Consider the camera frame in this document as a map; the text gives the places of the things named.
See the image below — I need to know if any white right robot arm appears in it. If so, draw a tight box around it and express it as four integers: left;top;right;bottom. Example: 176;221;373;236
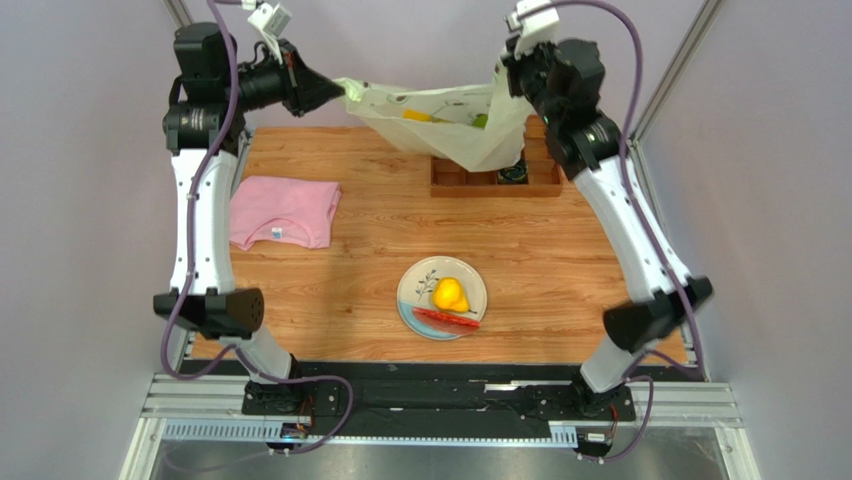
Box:
501;37;713;417

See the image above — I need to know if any pale green avocado plastic bag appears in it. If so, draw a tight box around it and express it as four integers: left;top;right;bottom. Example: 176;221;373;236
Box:
336;65;533;172

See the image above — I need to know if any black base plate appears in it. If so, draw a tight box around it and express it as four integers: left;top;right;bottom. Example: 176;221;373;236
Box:
241;378;637;440

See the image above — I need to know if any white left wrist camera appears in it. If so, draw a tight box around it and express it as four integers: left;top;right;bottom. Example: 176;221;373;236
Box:
240;0;292;64

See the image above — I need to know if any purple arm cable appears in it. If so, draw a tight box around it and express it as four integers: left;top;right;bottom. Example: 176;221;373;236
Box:
515;0;707;463
159;0;355;456

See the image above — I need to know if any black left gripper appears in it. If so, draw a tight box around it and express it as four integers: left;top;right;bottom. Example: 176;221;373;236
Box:
219;40;342;119

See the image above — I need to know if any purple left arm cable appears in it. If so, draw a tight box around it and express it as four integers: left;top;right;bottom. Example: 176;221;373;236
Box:
159;0;355;456

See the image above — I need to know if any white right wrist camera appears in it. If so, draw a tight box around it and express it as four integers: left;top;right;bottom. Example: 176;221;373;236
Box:
500;0;560;60

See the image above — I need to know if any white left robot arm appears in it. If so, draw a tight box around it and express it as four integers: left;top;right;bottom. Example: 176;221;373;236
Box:
153;22;343;402

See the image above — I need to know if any white blue ceramic plate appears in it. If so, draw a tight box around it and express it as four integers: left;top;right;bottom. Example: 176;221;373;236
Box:
396;256;488;341

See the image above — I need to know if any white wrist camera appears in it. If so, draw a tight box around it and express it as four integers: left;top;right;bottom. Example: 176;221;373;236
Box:
500;0;560;60
240;0;292;64

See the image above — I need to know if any yellow fake lemon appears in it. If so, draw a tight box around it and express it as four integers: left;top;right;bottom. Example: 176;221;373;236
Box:
431;277;476;314

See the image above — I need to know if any yellow fake banana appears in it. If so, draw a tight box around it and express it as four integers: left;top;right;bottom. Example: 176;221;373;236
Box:
402;109;447;123

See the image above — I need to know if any aluminium frame rail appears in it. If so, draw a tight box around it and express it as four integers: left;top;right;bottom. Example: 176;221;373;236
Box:
121;361;759;479

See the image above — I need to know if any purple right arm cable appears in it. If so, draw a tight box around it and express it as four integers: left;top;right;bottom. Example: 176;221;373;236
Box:
515;0;707;463

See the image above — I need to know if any wooden compartment tray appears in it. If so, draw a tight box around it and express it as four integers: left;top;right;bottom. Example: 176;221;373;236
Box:
430;116;565;198

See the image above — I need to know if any red fake watermelon slice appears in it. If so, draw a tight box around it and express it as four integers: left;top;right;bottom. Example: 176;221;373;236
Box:
412;307;480;336

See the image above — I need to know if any pink folded t-shirt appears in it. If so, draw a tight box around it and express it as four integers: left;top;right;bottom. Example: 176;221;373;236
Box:
229;176;342;251

